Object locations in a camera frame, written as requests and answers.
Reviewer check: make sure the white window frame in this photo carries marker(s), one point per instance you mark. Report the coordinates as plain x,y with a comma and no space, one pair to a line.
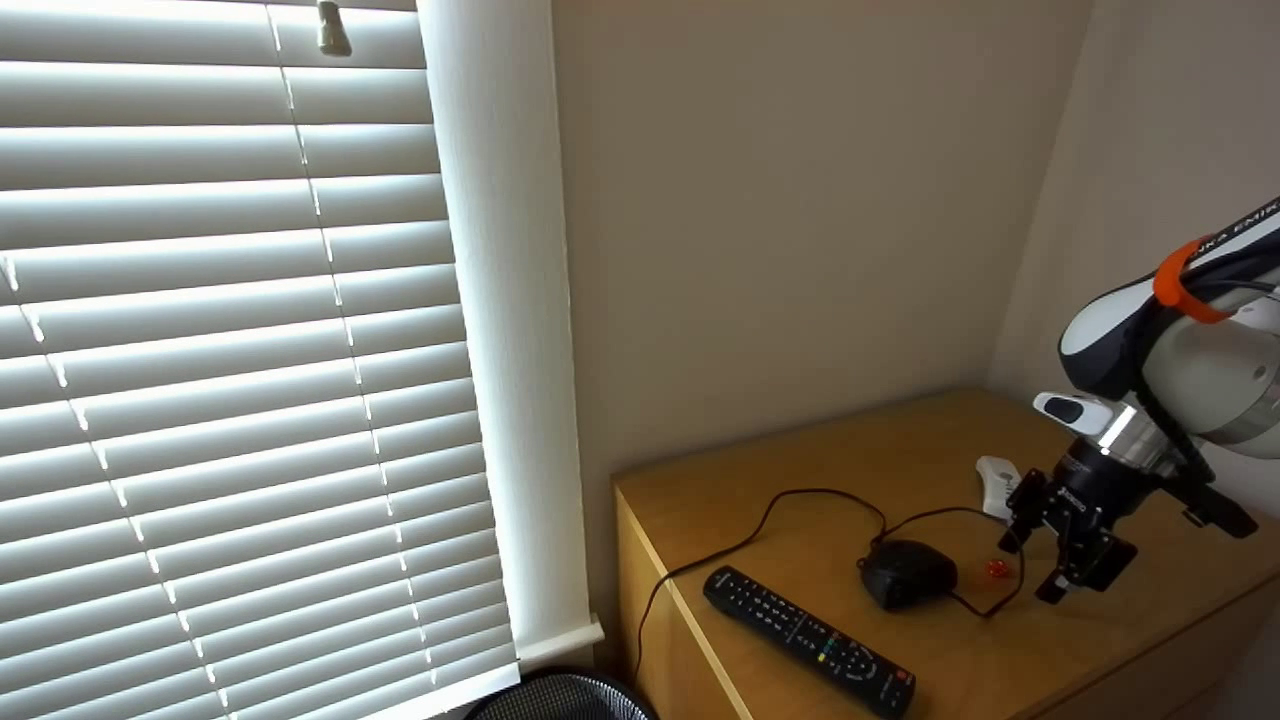
498,128

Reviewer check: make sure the white remote controller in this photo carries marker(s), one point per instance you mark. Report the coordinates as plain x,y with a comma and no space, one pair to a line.
997,476

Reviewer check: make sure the black trash bin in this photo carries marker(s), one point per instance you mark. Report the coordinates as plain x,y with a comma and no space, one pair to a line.
561,696

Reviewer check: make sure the white window blinds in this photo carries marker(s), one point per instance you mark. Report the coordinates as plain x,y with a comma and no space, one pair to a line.
243,468

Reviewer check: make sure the wooden cabinet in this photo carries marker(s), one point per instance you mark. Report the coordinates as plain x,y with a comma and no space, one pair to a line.
800,510

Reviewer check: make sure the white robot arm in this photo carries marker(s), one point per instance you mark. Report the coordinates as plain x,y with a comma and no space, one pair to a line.
1157,367

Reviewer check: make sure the black computer mouse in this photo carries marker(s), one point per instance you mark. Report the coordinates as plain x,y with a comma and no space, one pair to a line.
906,572

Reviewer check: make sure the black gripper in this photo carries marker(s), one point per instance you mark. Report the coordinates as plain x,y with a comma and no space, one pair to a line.
1087,502

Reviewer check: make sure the blind tilt wand tassel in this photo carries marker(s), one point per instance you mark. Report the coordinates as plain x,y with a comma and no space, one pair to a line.
333,33

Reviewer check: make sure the black tv remote control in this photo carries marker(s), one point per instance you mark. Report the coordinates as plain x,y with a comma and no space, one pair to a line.
810,642

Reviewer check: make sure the small orange object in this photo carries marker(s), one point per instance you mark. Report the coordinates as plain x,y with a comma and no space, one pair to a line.
997,569

